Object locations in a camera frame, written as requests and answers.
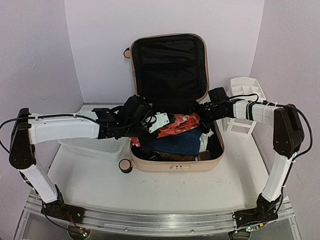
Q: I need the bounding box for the white desktop drawer organizer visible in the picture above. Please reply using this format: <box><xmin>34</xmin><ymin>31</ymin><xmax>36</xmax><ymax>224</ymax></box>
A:
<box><xmin>222</xmin><ymin>77</ymin><xmax>266</xmax><ymax>136</ymax></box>

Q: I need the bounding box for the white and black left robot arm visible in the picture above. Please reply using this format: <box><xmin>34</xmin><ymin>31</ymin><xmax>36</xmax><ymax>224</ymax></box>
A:
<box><xmin>0</xmin><ymin>96</ymin><xmax>168</xmax><ymax>219</ymax></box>

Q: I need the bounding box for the dark blue garment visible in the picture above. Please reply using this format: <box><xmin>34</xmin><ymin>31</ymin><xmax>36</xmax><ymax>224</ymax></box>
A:
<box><xmin>141</xmin><ymin>129</ymin><xmax>203</xmax><ymax>156</ymax></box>

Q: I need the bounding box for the dark brown pouch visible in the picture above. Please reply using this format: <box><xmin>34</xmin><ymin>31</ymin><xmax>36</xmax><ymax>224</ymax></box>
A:
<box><xmin>141</xmin><ymin>148</ymin><xmax>211</xmax><ymax>162</ymax></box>

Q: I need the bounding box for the pink hard-shell suitcase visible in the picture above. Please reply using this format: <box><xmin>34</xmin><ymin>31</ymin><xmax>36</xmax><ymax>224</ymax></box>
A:
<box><xmin>123</xmin><ymin>33</ymin><xmax>225</xmax><ymax>172</ymax></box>

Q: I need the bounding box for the red patterned cloth item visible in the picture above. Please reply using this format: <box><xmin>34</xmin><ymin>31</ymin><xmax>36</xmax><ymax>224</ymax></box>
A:
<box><xmin>129</xmin><ymin>113</ymin><xmax>200</xmax><ymax>147</ymax></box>

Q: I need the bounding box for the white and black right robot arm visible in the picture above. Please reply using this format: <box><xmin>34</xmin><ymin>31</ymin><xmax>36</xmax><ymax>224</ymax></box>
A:
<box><xmin>195</xmin><ymin>87</ymin><xmax>313</xmax><ymax>222</ymax></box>

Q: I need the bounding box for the black round jar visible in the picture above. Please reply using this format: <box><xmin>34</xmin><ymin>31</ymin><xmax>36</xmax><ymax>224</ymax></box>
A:
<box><xmin>148</xmin><ymin>151</ymin><xmax>163</xmax><ymax>162</ymax></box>

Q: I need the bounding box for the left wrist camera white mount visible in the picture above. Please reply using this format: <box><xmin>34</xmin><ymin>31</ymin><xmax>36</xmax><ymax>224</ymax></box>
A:
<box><xmin>146</xmin><ymin>112</ymin><xmax>176</xmax><ymax>133</ymax></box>

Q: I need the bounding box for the white perforated plastic basket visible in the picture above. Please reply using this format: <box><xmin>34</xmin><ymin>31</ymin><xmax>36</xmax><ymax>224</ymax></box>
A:
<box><xmin>58</xmin><ymin>138</ymin><xmax>128</xmax><ymax>162</ymax></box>

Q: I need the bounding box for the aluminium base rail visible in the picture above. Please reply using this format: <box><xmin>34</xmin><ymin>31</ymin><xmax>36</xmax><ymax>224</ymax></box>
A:
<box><xmin>24</xmin><ymin>195</ymin><xmax>301</xmax><ymax>240</ymax></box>

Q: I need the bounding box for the white t-shirt blue flower print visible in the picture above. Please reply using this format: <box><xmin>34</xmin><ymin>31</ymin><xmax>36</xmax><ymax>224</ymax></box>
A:
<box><xmin>199</xmin><ymin>131</ymin><xmax>214</xmax><ymax>152</ymax></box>

